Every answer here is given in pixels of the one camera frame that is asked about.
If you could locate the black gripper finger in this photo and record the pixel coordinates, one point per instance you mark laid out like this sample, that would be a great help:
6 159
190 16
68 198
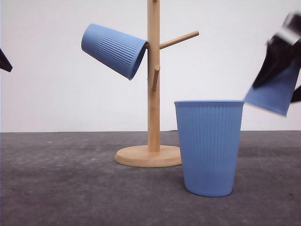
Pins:
4 62

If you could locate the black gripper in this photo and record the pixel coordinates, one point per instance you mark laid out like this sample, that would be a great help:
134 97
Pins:
282 49

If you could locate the blue ribbed cup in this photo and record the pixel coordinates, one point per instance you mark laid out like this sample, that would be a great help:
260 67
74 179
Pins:
120 52
276 93
209 137

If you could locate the wooden cup tree stand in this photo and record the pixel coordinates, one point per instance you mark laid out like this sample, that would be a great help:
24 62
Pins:
154 155

